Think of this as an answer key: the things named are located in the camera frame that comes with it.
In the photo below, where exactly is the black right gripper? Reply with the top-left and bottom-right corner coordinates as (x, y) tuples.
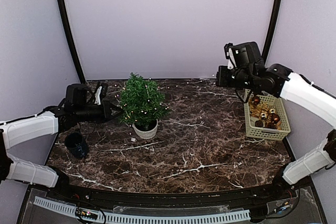
(216, 65), (255, 90)

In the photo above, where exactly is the fairy light string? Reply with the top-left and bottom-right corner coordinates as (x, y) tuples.
(114, 77), (213, 130)

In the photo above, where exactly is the small green christmas tree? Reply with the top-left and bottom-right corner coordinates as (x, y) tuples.
(119, 73), (170, 140)

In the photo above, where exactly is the beige perforated plastic basket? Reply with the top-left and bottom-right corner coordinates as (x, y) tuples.
(244, 89), (291, 141)

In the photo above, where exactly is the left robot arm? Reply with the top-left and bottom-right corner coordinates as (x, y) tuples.
(1, 83), (123, 201)

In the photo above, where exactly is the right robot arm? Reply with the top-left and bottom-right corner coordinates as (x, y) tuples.
(216, 64), (335, 200)

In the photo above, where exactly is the dark blue cup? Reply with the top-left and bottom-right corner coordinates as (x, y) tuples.
(65, 132), (89, 159)

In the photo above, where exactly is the gold tinsel garland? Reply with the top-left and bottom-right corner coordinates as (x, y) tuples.
(249, 102), (281, 130)

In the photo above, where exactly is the gold bauble ornament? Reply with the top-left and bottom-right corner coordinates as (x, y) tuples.
(259, 111), (268, 120)

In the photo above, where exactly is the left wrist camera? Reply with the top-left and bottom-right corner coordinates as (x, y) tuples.
(99, 83), (108, 100)

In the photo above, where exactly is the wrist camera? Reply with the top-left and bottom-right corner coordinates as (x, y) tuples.
(99, 83), (108, 100)
(224, 41), (265, 70)

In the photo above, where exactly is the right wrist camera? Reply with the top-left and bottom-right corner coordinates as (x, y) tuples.
(224, 41), (265, 70)

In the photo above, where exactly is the black front table rail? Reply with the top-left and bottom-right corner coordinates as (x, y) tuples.
(47, 167), (300, 210)

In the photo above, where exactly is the right black frame post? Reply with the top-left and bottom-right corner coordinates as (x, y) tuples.
(262, 0), (281, 62)

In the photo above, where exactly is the black frame post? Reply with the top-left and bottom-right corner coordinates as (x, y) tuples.
(262, 0), (281, 62)
(57, 0), (86, 84)

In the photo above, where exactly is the grey slotted cable duct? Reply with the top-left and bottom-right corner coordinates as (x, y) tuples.
(33, 196), (251, 223)

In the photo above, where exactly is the left black frame post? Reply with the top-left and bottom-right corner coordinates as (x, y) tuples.
(57, 0), (86, 84)

